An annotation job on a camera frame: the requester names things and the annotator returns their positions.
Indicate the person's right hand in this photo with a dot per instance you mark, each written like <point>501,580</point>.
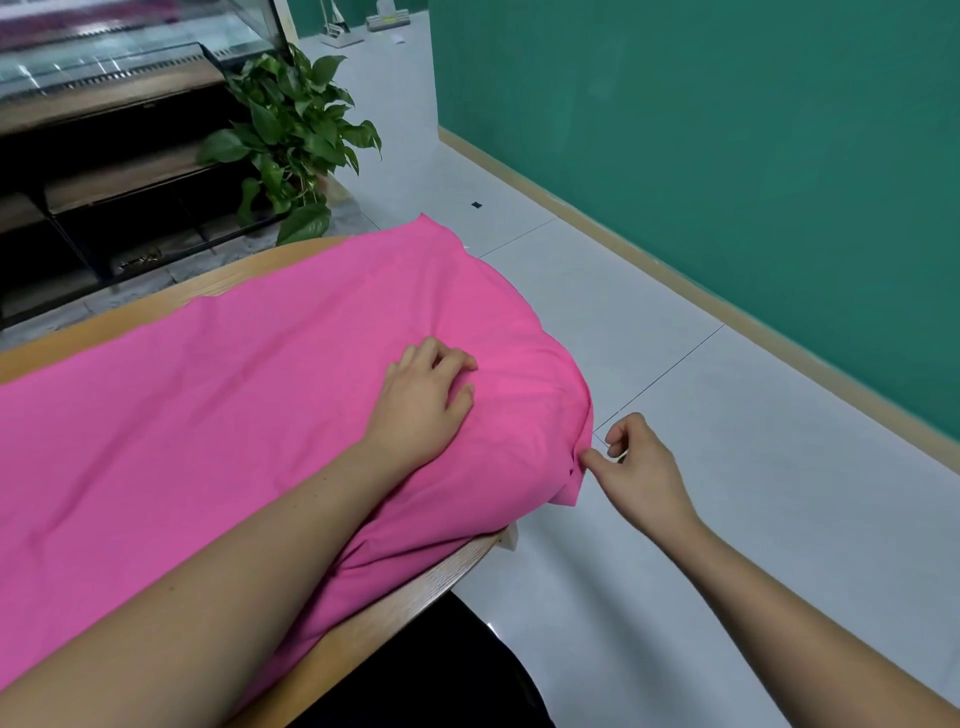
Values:
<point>645,480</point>

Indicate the person's left forearm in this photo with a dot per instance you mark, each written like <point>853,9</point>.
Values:
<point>195,615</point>

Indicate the person's right forearm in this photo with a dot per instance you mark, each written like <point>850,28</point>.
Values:
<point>810,645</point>

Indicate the person's left hand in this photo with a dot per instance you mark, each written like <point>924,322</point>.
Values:
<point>420,405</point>

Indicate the green potted plant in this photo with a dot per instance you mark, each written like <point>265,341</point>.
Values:
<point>293,143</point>

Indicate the white mop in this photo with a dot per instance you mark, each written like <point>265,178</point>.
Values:
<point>387,18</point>

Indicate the glass display case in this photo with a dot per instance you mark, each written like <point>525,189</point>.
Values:
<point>105,38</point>

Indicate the dark wooden shelf cabinet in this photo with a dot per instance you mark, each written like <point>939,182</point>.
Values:
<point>120,195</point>

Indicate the pink towel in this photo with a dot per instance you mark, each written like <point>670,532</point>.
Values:
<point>225,405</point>

